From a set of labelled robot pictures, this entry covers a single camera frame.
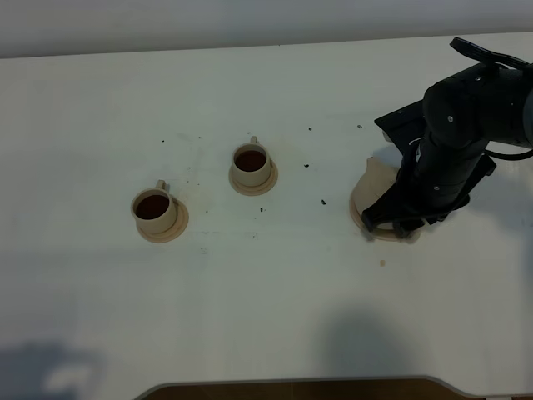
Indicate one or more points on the beige saucer far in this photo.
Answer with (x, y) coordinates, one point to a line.
(257, 190)

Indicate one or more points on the beige teacup far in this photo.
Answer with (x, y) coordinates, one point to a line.
(251, 164)

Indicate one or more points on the beige saucer near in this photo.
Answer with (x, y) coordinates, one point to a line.
(174, 231)

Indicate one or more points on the beige teapot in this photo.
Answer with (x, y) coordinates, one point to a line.
(375, 181)

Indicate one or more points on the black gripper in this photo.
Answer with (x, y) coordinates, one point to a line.
(451, 139)

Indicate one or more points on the beige teacup near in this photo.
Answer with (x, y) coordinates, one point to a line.
(154, 210)

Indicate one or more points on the beige teacup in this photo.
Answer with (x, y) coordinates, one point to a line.
(154, 210)
(251, 164)

